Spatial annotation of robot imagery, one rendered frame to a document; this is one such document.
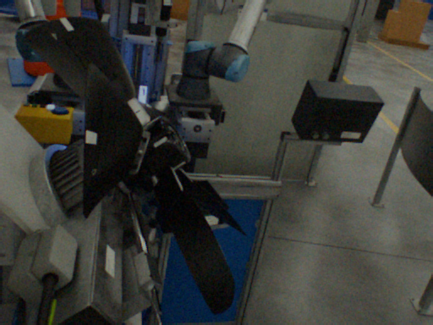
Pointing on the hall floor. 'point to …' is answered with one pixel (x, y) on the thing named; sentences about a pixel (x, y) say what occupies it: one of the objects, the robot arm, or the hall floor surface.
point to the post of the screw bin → (161, 271)
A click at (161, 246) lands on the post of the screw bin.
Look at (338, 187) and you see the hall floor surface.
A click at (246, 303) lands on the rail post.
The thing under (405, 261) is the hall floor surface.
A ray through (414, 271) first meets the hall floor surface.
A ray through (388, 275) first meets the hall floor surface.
